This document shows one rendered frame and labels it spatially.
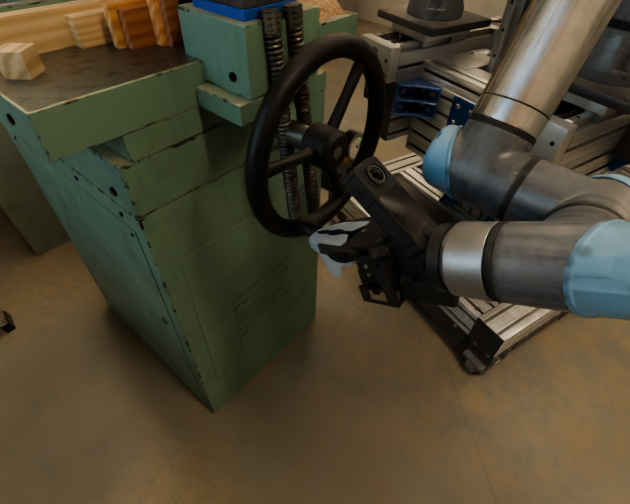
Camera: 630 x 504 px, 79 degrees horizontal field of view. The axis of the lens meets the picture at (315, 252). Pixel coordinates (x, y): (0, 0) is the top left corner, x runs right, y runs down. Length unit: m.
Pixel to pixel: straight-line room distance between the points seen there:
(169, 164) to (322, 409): 0.82
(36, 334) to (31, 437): 0.35
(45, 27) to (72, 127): 0.20
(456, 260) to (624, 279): 0.12
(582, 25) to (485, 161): 0.14
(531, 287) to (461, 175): 0.16
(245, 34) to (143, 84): 0.15
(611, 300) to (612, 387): 1.19
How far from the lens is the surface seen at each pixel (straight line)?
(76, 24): 0.70
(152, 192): 0.63
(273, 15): 0.54
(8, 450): 1.38
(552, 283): 0.35
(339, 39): 0.52
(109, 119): 0.56
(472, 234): 0.37
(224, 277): 0.83
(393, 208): 0.40
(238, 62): 0.55
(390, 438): 1.18
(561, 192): 0.44
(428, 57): 1.23
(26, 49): 0.62
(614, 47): 0.96
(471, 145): 0.45
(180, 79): 0.60
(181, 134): 0.62
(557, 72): 0.47
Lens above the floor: 1.09
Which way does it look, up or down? 45 degrees down
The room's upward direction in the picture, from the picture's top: 2 degrees clockwise
